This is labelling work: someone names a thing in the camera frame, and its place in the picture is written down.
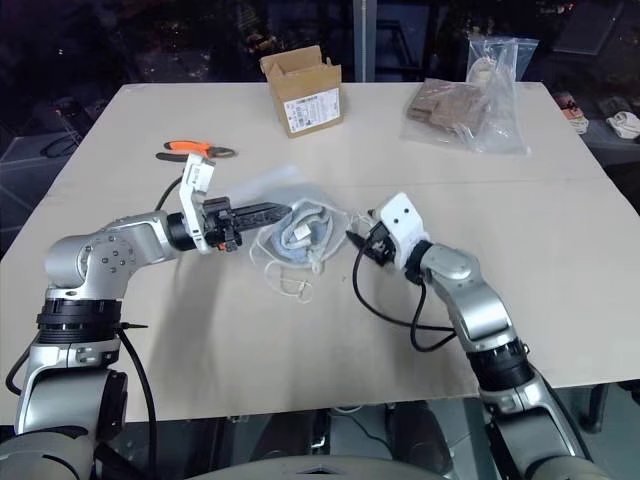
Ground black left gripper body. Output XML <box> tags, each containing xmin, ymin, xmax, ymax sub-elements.
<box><xmin>201</xmin><ymin>196</ymin><xmax>243</xmax><ymax>254</ymax></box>

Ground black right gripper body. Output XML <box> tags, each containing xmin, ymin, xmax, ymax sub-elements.
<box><xmin>360</xmin><ymin>222</ymin><xmax>402</xmax><ymax>271</ymax></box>

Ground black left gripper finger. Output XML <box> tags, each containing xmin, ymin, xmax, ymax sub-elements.
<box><xmin>232</xmin><ymin>201</ymin><xmax>293</xmax><ymax>218</ymax></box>
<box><xmin>233</xmin><ymin>211</ymin><xmax>291</xmax><ymax>233</ymax></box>

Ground white face mask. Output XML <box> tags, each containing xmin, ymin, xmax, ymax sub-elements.
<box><xmin>219</xmin><ymin>163</ymin><xmax>374</xmax><ymax>307</ymax></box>

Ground plastic bag of brown pieces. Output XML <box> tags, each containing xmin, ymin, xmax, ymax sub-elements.
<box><xmin>398</xmin><ymin>76</ymin><xmax>490</xmax><ymax>149</ymax></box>

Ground clear zip plastic bag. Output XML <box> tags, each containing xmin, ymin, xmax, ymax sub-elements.
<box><xmin>465</xmin><ymin>36</ymin><xmax>540</xmax><ymax>157</ymax></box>

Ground open brown cardboard box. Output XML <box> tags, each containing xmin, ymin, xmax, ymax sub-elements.
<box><xmin>258</xmin><ymin>44</ymin><xmax>345</xmax><ymax>138</ymax></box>

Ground dark rounded shape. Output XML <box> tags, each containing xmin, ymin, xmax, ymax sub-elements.
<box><xmin>385</xmin><ymin>399</ymin><xmax>455</xmax><ymax>465</ymax></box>

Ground grey robot torso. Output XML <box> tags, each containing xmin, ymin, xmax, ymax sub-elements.
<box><xmin>184</xmin><ymin>448</ymin><xmax>454</xmax><ymax>480</ymax></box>

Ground dark patterned small object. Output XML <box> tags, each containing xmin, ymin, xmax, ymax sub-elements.
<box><xmin>553</xmin><ymin>91</ymin><xmax>592</xmax><ymax>135</ymax></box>

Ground black table leg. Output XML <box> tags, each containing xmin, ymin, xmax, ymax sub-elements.
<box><xmin>578</xmin><ymin>383</ymin><xmax>612</xmax><ymax>432</ymax></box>

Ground white cloth bundle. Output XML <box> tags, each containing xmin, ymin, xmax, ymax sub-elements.
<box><xmin>605</xmin><ymin>111</ymin><xmax>640</xmax><ymax>142</ymax></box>

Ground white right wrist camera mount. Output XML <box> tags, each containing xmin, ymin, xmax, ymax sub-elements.
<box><xmin>375</xmin><ymin>191</ymin><xmax>432</xmax><ymax>272</ymax></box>

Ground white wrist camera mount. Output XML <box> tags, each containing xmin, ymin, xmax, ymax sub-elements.
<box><xmin>178</xmin><ymin>152</ymin><xmax>217</xmax><ymax>255</ymax></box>
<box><xmin>375</xmin><ymin>191</ymin><xmax>432</xmax><ymax>272</ymax></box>

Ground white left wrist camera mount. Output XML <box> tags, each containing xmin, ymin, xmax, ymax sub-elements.
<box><xmin>178</xmin><ymin>152</ymin><xmax>217</xmax><ymax>255</ymax></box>

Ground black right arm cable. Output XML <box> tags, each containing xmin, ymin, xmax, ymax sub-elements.
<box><xmin>351</xmin><ymin>247</ymin><xmax>457</xmax><ymax>352</ymax></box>

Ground orange handled pliers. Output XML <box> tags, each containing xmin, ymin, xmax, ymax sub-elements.
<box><xmin>155</xmin><ymin>139</ymin><xmax>239</xmax><ymax>163</ymax></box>

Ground black coiled background cable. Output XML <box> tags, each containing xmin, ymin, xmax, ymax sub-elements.
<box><xmin>41</xmin><ymin>133</ymin><xmax>82</xmax><ymax>159</ymax></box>

